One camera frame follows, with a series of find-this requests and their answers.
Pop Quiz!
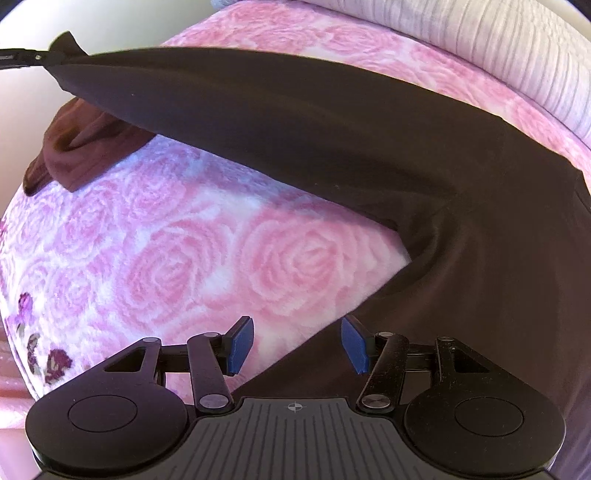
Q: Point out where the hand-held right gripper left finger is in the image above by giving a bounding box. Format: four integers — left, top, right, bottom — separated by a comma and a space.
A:
83, 316, 254, 414

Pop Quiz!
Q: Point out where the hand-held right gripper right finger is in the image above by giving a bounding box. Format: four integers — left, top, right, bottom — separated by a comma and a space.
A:
342, 316, 509, 411

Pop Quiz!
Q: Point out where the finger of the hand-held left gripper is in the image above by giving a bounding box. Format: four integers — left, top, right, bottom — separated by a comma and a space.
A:
0, 48, 64, 70

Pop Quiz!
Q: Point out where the brown shirt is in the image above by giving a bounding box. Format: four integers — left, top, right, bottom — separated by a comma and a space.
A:
23, 98, 156, 197

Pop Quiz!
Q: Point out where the dark grey shirt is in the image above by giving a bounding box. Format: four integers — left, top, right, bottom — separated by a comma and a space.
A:
48, 31, 591, 480

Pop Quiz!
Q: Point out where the pink rose-pattern blanket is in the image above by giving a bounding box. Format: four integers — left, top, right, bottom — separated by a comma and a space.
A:
0, 0, 591, 403

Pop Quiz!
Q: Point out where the white ribbed quilt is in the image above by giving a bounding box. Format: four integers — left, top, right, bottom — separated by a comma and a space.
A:
210, 0, 591, 151

